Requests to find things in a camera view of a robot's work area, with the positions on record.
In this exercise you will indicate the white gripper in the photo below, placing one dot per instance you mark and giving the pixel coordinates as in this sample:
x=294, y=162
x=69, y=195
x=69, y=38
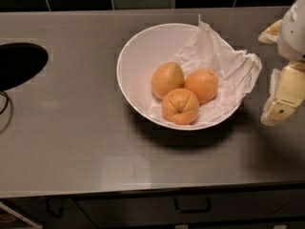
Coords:
x=294, y=35

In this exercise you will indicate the white bowl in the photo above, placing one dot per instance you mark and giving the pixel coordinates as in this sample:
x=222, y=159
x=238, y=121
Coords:
x=141, y=56

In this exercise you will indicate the white crumpled paper towel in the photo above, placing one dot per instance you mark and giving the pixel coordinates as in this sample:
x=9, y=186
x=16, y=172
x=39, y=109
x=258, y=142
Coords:
x=202, y=47

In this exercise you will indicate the front orange with scored peel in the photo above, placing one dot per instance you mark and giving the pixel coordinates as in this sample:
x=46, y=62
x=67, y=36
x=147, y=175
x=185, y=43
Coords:
x=180, y=106

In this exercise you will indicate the dark drawer front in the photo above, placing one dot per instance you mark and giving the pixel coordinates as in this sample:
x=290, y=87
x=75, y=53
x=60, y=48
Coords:
x=127, y=212

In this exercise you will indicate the black round object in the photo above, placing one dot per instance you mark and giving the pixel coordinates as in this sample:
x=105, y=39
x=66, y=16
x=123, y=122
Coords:
x=20, y=62

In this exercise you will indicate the centre drawer handle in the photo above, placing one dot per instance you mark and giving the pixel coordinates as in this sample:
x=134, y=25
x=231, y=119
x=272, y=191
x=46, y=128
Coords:
x=192, y=205

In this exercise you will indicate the drawer handle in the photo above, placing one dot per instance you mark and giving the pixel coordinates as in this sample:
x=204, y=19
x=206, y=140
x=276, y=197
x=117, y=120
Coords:
x=54, y=207
x=192, y=205

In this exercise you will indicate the left drawer handle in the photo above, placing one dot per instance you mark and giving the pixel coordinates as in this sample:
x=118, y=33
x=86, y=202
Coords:
x=54, y=207

